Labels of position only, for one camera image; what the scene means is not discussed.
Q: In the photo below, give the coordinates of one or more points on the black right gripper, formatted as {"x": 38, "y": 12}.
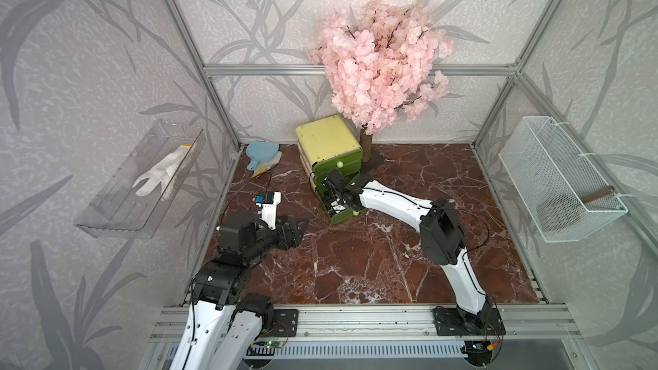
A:
{"x": 351, "y": 181}

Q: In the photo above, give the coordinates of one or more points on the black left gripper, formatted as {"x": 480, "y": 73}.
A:
{"x": 293, "y": 239}

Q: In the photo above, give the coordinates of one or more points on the green yellow drawer cabinet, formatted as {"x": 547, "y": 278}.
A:
{"x": 324, "y": 145}

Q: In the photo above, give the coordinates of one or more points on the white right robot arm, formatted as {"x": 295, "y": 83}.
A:
{"x": 436, "y": 222}

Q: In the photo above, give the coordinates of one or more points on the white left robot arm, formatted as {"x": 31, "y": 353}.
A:
{"x": 221, "y": 324}

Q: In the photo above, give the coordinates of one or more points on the pink cherry blossom tree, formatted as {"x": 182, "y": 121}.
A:
{"x": 381, "y": 68}

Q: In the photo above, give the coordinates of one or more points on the white glove on shelf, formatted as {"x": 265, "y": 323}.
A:
{"x": 163, "y": 174}

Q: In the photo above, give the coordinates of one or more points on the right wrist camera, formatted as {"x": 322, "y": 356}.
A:
{"x": 335, "y": 209}

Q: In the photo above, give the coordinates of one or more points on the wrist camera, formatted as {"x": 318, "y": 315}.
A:
{"x": 267, "y": 202}
{"x": 335, "y": 209}

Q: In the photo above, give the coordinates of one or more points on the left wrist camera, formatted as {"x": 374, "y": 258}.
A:
{"x": 267, "y": 202}

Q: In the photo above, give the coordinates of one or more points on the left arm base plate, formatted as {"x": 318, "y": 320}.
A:
{"x": 284, "y": 324}

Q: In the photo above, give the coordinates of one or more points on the aluminium front rail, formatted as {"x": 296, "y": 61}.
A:
{"x": 416, "y": 322}

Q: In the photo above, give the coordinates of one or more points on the clear acrylic wall shelf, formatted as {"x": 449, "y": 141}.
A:
{"x": 116, "y": 211}

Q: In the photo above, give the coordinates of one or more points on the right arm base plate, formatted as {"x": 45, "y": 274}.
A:
{"x": 457, "y": 322}

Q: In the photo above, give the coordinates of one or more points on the white wire mesh basket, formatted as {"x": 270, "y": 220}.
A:
{"x": 544, "y": 162}

